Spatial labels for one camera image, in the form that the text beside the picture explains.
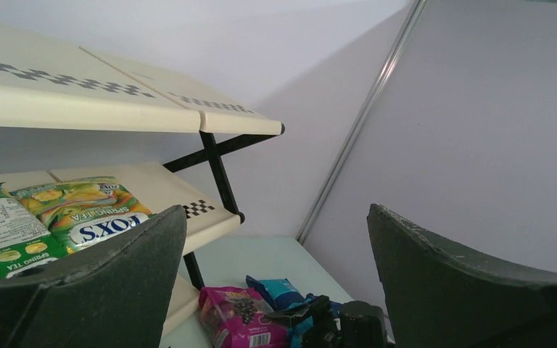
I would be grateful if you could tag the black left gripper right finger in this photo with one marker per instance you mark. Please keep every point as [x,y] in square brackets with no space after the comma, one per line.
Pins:
[440,293]

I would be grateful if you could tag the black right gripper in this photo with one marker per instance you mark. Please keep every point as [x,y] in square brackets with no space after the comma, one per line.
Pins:
[312,324]

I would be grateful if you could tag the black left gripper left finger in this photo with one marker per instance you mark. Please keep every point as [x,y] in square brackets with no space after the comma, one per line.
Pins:
[113,294]

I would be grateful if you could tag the magenta grape candy bag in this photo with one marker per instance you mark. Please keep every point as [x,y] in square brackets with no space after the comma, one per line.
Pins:
[235,317]

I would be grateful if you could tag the green Fox's candy bag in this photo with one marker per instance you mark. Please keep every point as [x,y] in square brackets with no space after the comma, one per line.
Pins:
[84,211]

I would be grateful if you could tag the green candy bag nutrition side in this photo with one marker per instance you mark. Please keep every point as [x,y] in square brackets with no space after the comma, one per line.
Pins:
[25,242]

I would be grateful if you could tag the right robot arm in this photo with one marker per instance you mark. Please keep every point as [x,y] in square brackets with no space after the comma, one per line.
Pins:
[358,324]

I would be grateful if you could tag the teal blue candy bag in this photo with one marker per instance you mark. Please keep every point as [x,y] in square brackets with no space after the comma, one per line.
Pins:
[280,294]

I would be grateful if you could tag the beige three-tier shelf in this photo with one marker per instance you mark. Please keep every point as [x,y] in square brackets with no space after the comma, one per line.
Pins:
[47,83]

